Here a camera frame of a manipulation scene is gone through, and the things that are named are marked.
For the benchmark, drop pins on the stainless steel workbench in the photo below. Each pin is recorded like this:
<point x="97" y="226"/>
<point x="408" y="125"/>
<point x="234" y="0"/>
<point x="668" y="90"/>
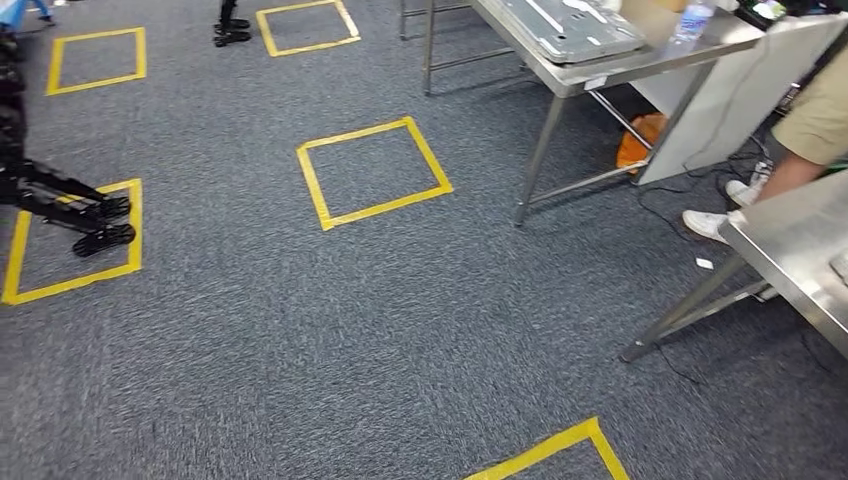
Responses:
<point x="795" y="252"/>

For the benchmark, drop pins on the orange floor object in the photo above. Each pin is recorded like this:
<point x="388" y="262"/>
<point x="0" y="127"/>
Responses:
<point x="639" y="142"/>

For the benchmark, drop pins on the stamped grey metal sheet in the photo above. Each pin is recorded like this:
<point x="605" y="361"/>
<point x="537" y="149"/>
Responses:
<point x="563" y="30"/>

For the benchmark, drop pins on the yellow floor tape square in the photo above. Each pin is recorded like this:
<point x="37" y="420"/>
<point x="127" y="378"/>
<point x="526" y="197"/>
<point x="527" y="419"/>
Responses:
<point x="265" y="30"/>
<point x="56" y="66"/>

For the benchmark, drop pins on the small white paper scrap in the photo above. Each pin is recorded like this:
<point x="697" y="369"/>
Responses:
<point x="704" y="264"/>

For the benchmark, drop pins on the black humanoid robot legs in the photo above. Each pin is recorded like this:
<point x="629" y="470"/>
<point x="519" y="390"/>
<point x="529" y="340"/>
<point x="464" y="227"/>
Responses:
<point x="230" y="30"/>
<point x="46" y="192"/>

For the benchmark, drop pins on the clear water bottle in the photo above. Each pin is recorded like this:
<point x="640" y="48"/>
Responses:
<point x="692" y="20"/>

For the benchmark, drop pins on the person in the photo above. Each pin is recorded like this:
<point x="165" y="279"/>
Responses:
<point x="821" y="119"/>

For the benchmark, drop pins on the steel frame table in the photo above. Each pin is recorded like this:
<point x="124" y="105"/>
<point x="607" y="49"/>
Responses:
<point x="596" y="69"/>

